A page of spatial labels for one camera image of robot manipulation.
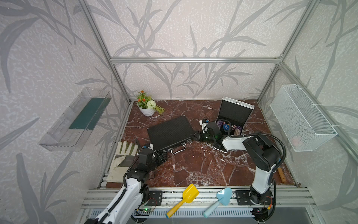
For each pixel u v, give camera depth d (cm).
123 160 86
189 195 75
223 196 74
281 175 80
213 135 76
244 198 74
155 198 73
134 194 55
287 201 74
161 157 76
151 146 80
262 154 50
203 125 87
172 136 89
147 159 64
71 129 65
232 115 98
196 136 85
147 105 99
